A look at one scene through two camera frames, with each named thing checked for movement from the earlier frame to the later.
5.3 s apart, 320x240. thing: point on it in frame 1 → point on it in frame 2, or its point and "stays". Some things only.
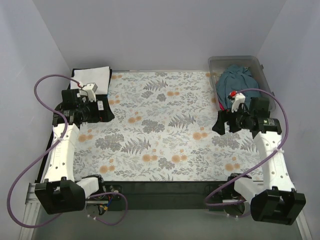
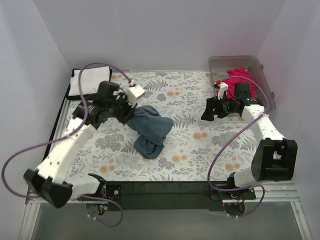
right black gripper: x=230 y=122 → x=216 y=107
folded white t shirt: x=100 y=76 stays
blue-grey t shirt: x=236 y=78 → x=153 y=129
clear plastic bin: x=217 y=64 stays
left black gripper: x=100 y=110 → x=122 y=107
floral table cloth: x=162 y=131 stays
